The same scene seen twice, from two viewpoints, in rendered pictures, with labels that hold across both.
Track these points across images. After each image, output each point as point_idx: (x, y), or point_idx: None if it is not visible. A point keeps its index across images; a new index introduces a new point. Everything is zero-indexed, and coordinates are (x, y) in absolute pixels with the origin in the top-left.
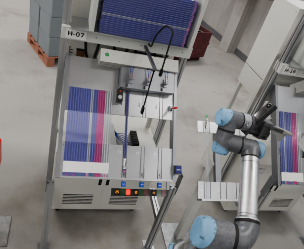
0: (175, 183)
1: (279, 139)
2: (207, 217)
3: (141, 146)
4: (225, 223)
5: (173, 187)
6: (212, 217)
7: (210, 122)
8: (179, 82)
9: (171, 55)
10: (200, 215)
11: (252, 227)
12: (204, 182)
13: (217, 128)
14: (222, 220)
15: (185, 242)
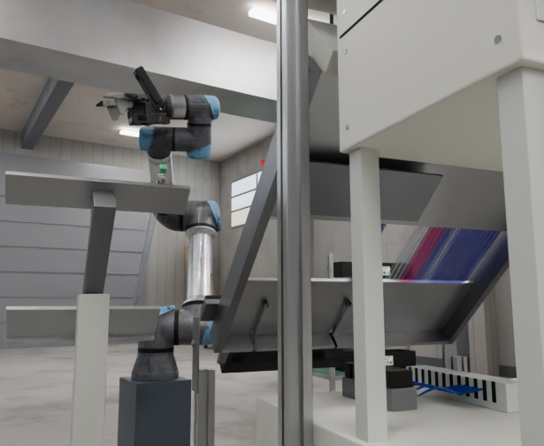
0: (198, 366)
1: (113, 116)
2: (211, 201)
3: (318, 278)
4: (194, 200)
5: (204, 368)
6: (205, 202)
7: (145, 183)
8: (277, 96)
9: (332, 13)
10: (217, 205)
11: None
12: (141, 306)
13: (210, 126)
14: (195, 202)
15: (211, 267)
